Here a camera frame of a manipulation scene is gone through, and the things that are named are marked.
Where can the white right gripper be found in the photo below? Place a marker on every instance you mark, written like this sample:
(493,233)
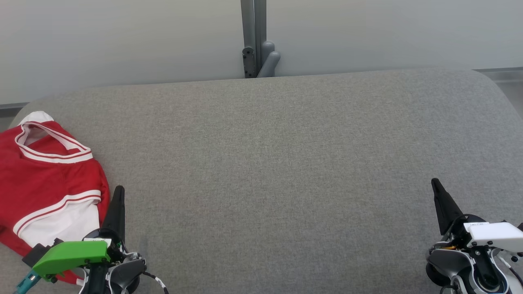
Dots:
(494,234)

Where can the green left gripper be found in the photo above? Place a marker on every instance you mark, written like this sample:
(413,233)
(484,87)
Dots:
(69,255)

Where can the teal left camera connector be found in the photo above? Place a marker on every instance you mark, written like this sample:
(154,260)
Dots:
(27,282)

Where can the dark grey hinge bracket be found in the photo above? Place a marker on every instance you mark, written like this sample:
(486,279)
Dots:
(248,63)

